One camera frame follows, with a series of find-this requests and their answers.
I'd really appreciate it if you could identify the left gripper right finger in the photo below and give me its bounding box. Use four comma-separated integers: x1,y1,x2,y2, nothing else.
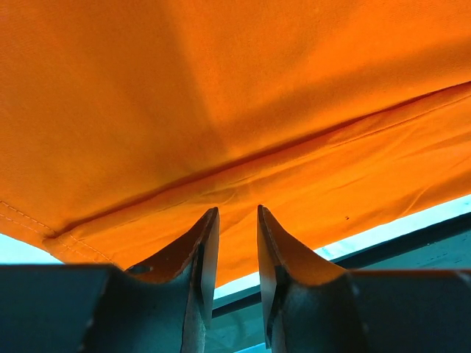
257,206,470,352

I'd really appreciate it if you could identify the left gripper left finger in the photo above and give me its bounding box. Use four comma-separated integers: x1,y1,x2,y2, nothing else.
1,208,219,352

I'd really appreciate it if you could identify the orange t shirt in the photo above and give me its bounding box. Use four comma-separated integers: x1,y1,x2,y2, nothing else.
1,1,470,285

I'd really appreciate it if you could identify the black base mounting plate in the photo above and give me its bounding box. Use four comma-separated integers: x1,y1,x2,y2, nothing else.
211,211,471,353

